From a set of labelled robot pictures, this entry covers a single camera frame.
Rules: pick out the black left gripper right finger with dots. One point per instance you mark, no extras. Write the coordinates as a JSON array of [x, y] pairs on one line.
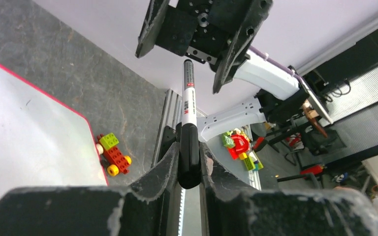
[[230, 207]]

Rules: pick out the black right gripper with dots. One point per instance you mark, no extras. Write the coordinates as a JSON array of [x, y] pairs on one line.
[[217, 32]]

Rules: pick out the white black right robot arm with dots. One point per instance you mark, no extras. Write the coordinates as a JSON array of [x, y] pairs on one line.
[[280, 95]]

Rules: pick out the pink framed whiteboard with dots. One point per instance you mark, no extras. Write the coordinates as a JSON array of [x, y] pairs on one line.
[[43, 142]]

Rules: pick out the white black marker pen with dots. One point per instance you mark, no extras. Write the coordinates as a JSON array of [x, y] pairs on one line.
[[189, 172]]

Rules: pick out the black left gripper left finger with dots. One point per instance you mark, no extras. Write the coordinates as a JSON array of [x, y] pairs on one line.
[[147, 207]]

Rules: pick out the red toy brick car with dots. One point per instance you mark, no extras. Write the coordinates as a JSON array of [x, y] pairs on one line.
[[118, 163]]

